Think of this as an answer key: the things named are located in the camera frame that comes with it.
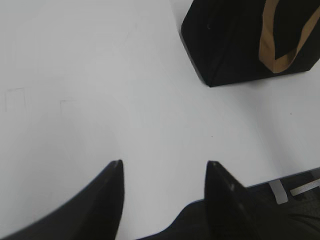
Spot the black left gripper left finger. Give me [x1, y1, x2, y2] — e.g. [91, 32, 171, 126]
[6, 159, 125, 240]

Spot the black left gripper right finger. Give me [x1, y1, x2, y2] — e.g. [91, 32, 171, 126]
[204, 161, 293, 240]

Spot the black bag with tan handles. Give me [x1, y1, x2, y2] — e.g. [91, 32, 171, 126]
[181, 0, 320, 87]

